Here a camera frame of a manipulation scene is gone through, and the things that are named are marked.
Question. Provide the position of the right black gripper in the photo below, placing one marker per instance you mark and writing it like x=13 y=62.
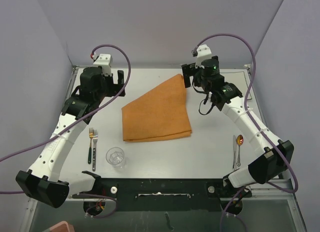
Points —
x=190 y=70

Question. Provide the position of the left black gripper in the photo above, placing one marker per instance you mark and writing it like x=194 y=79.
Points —
x=115 y=88

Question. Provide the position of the orange cloth napkin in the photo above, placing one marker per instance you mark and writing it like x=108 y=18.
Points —
x=158 y=115

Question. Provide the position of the white square plate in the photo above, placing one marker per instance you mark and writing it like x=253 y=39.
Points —
x=236 y=77

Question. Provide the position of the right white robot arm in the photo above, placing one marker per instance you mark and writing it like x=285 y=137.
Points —
x=273 y=155

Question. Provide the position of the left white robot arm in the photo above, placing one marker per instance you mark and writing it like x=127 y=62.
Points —
x=42 y=180

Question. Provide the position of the silver fork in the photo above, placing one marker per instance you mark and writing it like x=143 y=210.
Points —
x=94 y=150

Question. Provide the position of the silver table knife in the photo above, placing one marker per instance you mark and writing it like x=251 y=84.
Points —
x=234 y=166

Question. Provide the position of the copper bowl spoon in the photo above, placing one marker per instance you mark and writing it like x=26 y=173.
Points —
x=239 y=141

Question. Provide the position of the clear drinking glass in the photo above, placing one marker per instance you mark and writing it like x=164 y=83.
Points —
x=116 y=157

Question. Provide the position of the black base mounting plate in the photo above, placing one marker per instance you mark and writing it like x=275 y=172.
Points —
x=149 y=194

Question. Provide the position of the pink box corner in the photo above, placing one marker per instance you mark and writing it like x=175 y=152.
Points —
x=62 y=226

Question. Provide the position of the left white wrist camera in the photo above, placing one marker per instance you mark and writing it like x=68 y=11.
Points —
x=104 y=62

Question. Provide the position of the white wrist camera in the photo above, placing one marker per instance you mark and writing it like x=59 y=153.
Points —
x=104 y=62
x=201 y=53

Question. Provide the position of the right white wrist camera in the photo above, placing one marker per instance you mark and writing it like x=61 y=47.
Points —
x=201 y=53

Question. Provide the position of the gold fork green handle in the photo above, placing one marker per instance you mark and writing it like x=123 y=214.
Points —
x=91 y=135

